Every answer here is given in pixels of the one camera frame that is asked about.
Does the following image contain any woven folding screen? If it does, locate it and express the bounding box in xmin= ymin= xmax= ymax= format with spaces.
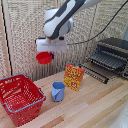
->
xmin=0 ymin=0 xmax=128 ymax=83

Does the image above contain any red yellow cardboard box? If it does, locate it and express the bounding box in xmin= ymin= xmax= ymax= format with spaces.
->
xmin=63 ymin=63 xmax=85 ymax=92

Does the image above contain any red plastic bowl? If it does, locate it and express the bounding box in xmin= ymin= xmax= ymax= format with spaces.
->
xmin=35 ymin=51 xmax=54 ymax=65

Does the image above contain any glass oven door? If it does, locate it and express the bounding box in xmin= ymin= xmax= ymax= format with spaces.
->
xmin=79 ymin=63 xmax=110 ymax=84

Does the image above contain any blue plastic cup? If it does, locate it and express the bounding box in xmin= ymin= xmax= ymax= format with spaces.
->
xmin=51 ymin=81 xmax=66 ymax=103

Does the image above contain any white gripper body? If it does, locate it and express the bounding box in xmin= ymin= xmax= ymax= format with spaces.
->
xmin=35 ymin=37 xmax=69 ymax=53

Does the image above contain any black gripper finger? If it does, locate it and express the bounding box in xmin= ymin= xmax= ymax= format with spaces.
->
xmin=49 ymin=51 xmax=55 ymax=61

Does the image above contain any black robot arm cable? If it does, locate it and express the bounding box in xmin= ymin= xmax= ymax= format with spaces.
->
xmin=66 ymin=0 xmax=128 ymax=46

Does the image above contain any red shopping basket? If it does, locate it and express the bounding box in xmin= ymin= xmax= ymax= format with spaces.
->
xmin=0 ymin=73 xmax=47 ymax=128

